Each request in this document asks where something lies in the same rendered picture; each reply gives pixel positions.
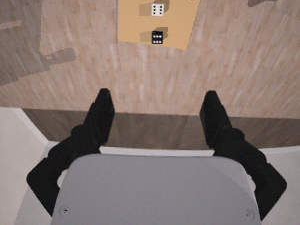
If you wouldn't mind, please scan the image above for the tan flat mat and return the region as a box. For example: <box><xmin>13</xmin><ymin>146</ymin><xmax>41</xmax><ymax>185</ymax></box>
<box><xmin>118</xmin><ymin>0</ymin><xmax>200</xmax><ymax>50</ymax></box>

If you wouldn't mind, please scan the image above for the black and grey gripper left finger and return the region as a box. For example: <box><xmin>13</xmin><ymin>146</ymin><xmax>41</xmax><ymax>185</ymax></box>
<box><xmin>26</xmin><ymin>88</ymin><xmax>115</xmax><ymax>217</ymax></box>

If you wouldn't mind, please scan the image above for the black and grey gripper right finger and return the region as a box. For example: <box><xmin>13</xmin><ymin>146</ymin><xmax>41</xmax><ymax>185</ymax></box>
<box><xmin>199</xmin><ymin>90</ymin><xmax>287</xmax><ymax>221</ymax></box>

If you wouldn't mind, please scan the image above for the white die with black pips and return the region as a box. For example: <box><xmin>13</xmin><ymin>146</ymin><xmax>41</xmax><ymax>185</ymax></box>
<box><xmin>152</xmin><ymin>3</ymin><xmax>164</xmax><ymax>16</ymax></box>

